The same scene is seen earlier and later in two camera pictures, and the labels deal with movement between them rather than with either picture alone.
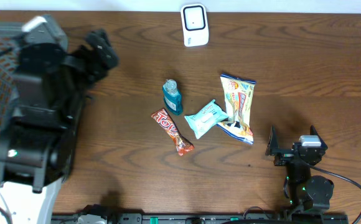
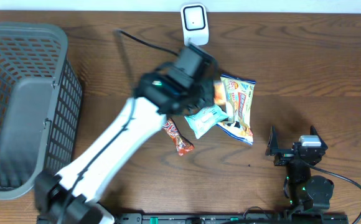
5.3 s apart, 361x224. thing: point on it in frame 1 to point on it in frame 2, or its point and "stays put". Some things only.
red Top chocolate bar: [164, 119] stays put
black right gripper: [285, 155] stays put
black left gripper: [103, 58] to [203, 99]
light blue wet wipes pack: [206, 117] stays put
